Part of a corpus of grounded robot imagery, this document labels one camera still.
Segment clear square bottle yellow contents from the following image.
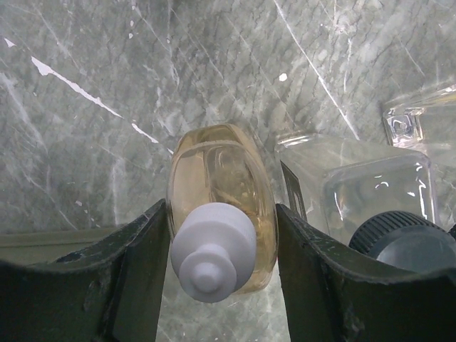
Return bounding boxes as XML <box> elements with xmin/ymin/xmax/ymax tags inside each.
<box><xmin>383</xmin><ymin>85</ymin><xmax>455</xmax><ymax>167</ymax></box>

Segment clear square bottle black label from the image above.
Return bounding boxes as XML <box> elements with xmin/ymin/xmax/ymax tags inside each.
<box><xmin>276</xmin><ymin>132</ymin><xmax>455</xmax><ymax>273</ymax></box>

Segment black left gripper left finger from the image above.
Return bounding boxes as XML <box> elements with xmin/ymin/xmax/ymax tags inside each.
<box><xmin>1</xmin><ymin>201</ymin><xmax>167</xmax><ymax>341</ymax></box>

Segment amber bottle white cap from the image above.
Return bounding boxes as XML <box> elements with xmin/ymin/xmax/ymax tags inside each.
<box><xmin>166</xmin><ymin>123</ymin><xmax>279</xmax><ymax>303</ymax></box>

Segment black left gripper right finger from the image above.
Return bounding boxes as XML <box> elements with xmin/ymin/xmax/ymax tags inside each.
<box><xmin>276</xmin><ymin>204</ymin><xmax>455</xmax><ymax>341</ymax></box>

